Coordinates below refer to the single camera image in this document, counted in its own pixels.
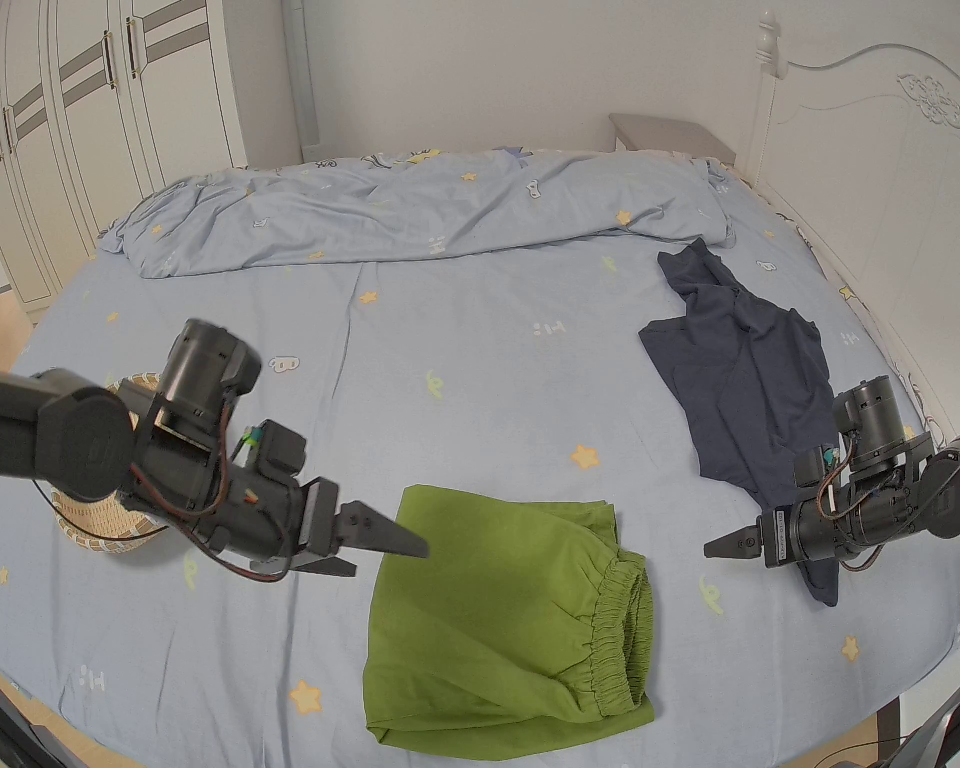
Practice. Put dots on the bed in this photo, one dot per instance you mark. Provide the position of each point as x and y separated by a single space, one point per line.
487 390

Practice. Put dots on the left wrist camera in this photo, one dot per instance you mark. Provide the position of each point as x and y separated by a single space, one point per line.
281 450

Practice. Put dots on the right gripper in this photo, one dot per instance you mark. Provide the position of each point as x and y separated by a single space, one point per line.
810 532

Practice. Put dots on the white wardrobe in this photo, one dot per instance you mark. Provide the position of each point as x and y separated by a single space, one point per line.
75 150

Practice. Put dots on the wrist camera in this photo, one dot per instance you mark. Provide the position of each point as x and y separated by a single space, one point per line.
281 450
810 469

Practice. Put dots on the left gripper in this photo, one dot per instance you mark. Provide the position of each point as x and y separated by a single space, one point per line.
247 517

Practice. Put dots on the green shorts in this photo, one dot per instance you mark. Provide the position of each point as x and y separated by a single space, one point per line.
487 615

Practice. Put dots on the pale blue quilt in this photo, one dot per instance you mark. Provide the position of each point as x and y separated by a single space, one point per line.
412 210

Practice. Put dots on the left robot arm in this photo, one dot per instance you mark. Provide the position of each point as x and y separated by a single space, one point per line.
67 435

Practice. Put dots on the round woven basket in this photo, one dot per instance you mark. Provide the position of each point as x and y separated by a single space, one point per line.
90 521

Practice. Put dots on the dark blue garment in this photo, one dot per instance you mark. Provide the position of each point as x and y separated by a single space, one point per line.
750 375

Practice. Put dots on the grey bedside table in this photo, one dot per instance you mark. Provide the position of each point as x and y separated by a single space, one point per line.
660 131

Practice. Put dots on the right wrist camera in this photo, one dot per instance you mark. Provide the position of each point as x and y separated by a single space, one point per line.
810 469

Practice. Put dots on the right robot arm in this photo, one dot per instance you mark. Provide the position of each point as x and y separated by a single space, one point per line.
874 420

